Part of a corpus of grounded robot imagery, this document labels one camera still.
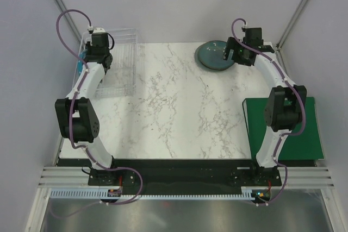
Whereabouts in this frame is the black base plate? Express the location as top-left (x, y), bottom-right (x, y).
top-left (88, 159), bottom-right (282, 196)

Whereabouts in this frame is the pale green ceramic plate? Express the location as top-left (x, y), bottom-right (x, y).
top-left (195, 48), bottom-right (235, 72)

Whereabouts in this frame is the left aluminium frame post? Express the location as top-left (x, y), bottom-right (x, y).
top-left (53, 0), bottom-right (82, 44)

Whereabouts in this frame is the left cable duct white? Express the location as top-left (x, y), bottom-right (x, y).
top-left (50, 188), bottom-right (122, 199)

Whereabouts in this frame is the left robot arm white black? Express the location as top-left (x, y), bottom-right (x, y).
top-left (55, 28), bottom-right (115, 170)

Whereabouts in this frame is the dark teal floral plate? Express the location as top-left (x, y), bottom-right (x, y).
top-left (195, 40), bottom-right (234, 71)

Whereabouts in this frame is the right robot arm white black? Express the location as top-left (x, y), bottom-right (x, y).
top-left (223, 26), bottom-right (307, 168)

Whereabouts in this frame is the right cable duct white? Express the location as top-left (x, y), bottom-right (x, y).
top-left (241, 186), bottom-right (272, 199)

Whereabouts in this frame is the cable duct white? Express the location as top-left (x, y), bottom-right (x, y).
top-left (50, 188), bottom-right (122, 199)
top-left (241, 186), bottom-right (272, 199)

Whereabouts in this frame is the green mat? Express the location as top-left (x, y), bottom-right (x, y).
top-left (243, 97), bottom-right (324, 161)

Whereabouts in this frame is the blue scalloped plate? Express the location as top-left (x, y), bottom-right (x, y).
top-left (77, 50), bottom-right (85, 76)

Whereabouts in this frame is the aluminium rail front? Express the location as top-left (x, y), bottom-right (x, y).
top-left (39, 166), bottom-right (333, 189)

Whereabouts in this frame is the white wire dish rack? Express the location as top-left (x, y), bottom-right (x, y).
top-left (72, 27), bottom-right (141, 98)

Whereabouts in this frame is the aluminium frame post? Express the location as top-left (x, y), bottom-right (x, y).
top-left (53, 0), bottom-right (82, 44)
top-left (276, 0), bottom-right (310, 51)

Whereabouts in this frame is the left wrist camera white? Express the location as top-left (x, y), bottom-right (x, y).
top-left (88, 26), bottom-right (106, 34)

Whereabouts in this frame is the right aluminium frame post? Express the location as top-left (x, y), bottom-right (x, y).
top-left (276, 0), bottom-right (310, 51)

